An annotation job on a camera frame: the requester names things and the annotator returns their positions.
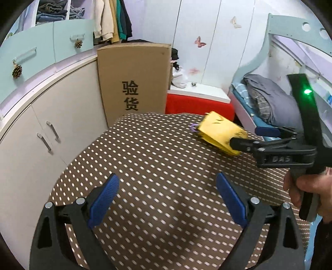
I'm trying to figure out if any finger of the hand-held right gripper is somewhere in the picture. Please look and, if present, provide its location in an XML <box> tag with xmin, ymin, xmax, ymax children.
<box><xmin>255</xmin><ymin>126</ymin><xmax>298</xmax><ymax>142</ymax></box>
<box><xmin>229</xmin><ymin>137</ymin><xmax>260</xmax><ymax>155</ymax></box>

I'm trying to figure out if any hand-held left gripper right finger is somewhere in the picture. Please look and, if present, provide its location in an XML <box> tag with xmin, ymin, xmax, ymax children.
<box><xmin>216</xmin><ymin>172</ymin><xmax>306</xmax><ymax>270</ymax></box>

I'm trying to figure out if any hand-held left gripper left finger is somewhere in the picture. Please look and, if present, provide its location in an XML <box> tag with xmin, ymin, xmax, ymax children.
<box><xmin>29</xmin><ymin>173</ymin><xmax>120</xmax><ymax>270</ymax></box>

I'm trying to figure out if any yellow snack packet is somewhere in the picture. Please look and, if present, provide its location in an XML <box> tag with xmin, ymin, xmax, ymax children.
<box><xmin>198</xmin><ymin>111</ymin><xmax>251</xmax><ymax>157</ymax></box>

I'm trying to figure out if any blue trash bin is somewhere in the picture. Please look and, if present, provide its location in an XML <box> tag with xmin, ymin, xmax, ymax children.
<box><xmin>304</xmin><ymin>225</ymin><xmax>319</xmax><ymax>263</ymax></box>

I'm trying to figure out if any person's right hand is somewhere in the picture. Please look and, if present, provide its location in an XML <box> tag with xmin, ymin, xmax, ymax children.
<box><xmin>283</xmin><ymin>167</ymin><xmax>332</xmax><ymax>224</ymax></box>

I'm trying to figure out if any grey duvet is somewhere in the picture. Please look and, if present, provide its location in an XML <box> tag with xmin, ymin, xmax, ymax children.
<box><xmin>243</xmin><ymin>73</ymin><xmax>304</xmax><ymax>125</ymax></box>

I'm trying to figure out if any blue plaid pillow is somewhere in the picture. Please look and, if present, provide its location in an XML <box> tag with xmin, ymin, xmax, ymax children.
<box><xmin>232</xmin><ymin>82</ymin><xmax>273</xmax><ymax>128</ymax></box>

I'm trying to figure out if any red storage box white lid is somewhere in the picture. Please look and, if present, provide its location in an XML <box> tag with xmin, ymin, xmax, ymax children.
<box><xmin>165</xmin><ymin>84</ymin><xmax>236</xmax><ymax>122</ymax></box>

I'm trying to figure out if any brown patterned table cover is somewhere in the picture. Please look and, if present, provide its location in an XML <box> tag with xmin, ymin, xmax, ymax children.
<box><xmin>48</xmin><ymin>112</ymin><xmax>312</xmax><ymax>270</ymax></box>

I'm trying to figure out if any white plastic bag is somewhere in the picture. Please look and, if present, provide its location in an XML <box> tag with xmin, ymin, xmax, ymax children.
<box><xmin>171</xmin><ymin>66</ymin><xmax>188</xmax><ymax>89</ymax></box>

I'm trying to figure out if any white wardrobe cabinet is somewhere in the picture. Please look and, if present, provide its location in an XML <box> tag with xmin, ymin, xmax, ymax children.
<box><xmin>0</xmin><ymin>0</ymin><xmax>109</xmax><ymax>203</ymax></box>

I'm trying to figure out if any dark cloth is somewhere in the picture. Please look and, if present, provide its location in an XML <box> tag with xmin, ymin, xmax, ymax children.
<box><xmin>171</xmin><ymin>48</ymin><xmax>181</xmax><ymax>70</ymax></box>

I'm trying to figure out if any large cardboard box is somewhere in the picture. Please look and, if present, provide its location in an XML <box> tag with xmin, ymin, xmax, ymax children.
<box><xmin>97</xmin><ymin>43</ymin><xmax>173</xmax><ymax>128</ymax></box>

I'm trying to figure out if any teal drawer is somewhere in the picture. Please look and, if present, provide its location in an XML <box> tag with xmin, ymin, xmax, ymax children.
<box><xmin>52</xmin><ymin>19</ymin><xmax>95</xmax><ymax>62</ymax></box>
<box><xmin>0</xmin><ymin>24</ymin><xmax>57</xmax><ymax>104</ymax></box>

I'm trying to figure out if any dark hanging garment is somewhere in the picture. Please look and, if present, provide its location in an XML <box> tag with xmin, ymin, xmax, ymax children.
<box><xmin>121</xmin><ymin>0</ymin><xmax>133</xmax><ymax>42</ymax></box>

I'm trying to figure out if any green hanging garment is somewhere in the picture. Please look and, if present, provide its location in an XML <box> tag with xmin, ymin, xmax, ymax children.
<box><xmin>117</xmin><ymin>0</ymin><xmax>127</xmax><ymax>39</ymax></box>

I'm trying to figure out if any cream hanging garment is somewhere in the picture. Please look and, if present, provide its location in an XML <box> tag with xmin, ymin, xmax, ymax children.
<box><xmin>93</xmin><ymin>0</ymin><xmax>116</xmax><ymax>43</ymax></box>

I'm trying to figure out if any stack of folded clothes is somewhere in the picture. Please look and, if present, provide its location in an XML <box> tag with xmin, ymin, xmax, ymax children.
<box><xmin>36</xmin><ymin>0</ymin><xmax>86</xmax><ymax>25</ymax></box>

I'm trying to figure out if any lilac bedside wall shelf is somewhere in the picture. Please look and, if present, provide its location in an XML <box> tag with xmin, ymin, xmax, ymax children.
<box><xmin>298</xmin><ymin>52</ymin><xmax>332</xmax><ymax>112</ymax></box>

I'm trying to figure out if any teal bunk bed frame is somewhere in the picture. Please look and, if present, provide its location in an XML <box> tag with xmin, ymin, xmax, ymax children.
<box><xmin>229</xmin><ymin>13</ymin><xmax>332</xmax><ymax>142</ymax></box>

